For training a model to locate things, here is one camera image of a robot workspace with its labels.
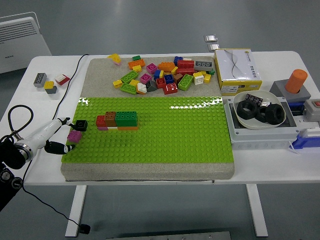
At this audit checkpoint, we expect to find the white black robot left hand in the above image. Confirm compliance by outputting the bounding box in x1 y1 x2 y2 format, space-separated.
23 116 77 155

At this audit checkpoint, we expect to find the black square toy brick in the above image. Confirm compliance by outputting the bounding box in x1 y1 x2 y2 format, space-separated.
74 119 89 133

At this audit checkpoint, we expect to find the grey ringed toy brick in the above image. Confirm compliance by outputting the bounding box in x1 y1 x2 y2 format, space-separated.
33 72 48 88
194 60 215 72

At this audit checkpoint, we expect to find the red flat toy brick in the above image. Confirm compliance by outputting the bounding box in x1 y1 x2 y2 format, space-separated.
55 74 71 86

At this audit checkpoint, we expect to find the dark green large toy brick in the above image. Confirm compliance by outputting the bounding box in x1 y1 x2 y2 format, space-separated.
114 111 138 127

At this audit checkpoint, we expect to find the lime green toy brick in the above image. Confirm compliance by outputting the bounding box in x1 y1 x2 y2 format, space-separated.
177 73 194 92
119 82 138 95
120 70 140 84

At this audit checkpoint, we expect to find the white orange toy brick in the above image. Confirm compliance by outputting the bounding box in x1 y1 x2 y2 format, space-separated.
136 82 148 95

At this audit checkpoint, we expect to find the grey slanted toy brick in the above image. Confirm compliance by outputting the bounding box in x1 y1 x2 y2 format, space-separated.
145 79 158 93

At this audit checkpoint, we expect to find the green studded baseplate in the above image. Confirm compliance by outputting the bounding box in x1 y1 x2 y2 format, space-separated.
60 95 235 164

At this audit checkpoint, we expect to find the red printed toy brick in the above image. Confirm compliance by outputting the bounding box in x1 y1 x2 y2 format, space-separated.
162 83 179 95

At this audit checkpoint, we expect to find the orange large toy brick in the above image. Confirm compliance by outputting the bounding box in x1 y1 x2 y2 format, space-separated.
157 61 176 72

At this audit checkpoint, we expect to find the red large toy brick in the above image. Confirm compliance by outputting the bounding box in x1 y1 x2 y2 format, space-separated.
176 67 196 76
176 59 195 70

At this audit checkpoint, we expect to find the white yellow toy brick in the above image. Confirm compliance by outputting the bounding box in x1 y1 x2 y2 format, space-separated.
192 71 205 86

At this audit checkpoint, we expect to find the grey foam mat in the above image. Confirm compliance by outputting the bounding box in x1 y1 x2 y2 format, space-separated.
60 56 236 183

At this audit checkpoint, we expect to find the white table leg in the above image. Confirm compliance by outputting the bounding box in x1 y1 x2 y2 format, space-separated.
64 184 88 238
245 184 269 237

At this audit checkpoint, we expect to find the white panel heater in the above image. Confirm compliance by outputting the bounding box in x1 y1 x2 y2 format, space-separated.
0 16 53 75

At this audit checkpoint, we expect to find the grey metal plate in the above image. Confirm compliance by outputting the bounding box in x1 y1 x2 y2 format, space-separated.
106 231 232 240

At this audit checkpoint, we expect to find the black large hex nut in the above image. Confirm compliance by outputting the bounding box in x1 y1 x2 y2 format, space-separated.
264 103 286 125
236 100 259 119

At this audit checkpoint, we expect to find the yellow white cardboard box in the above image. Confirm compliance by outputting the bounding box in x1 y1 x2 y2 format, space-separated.
213 48 263 97

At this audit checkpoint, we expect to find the purple circuit board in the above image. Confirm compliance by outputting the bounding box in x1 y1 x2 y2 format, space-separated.
244 92 265 106

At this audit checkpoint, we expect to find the black small hex nut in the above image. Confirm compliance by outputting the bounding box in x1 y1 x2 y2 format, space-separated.
255 106 269 123

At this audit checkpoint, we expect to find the grey plastic junction box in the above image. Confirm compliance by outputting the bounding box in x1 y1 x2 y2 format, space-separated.
223 96 300 151

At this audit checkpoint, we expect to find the white bowl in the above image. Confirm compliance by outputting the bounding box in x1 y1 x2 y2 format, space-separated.
232 90 286 130

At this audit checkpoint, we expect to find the grey block with hole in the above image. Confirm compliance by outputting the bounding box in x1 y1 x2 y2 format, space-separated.
269 79 312 103

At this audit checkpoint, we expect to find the white zip tie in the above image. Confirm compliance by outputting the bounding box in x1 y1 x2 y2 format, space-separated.
288 141 301 155

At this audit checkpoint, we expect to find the orange cylinder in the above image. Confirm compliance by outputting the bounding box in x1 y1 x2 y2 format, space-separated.
284 68 309 95

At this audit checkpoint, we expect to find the blue plastic block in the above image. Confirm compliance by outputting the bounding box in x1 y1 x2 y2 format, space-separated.
294 133 320 151

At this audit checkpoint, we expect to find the white plastic block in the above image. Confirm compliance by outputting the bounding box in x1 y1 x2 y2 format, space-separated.
296 117 320 138

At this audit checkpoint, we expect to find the grey box with red button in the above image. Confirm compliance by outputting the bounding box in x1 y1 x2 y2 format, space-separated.
302 99 320 121

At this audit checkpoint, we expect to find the black cord with plug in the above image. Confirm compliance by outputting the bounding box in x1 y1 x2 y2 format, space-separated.
22 53 91 235

